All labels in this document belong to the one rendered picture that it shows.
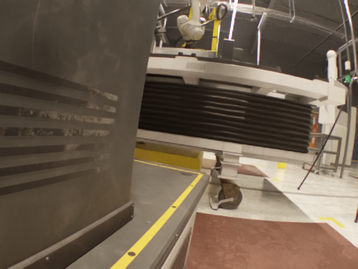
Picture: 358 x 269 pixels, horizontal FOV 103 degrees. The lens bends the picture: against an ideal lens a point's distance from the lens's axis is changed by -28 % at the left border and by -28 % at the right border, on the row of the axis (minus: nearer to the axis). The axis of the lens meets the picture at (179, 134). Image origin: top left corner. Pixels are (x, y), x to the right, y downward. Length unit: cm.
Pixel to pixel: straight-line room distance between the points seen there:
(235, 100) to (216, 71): 35
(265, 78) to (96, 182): 98
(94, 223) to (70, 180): 7
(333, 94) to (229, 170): 77
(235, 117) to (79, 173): 120
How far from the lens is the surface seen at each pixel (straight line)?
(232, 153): 119
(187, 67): 107
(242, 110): 135
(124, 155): 26
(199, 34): 148
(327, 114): 382
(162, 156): 152
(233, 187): 127
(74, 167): 19
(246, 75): 107
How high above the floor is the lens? 47
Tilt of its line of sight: 2 degrees down
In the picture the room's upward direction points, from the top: 8 degrees clockwise
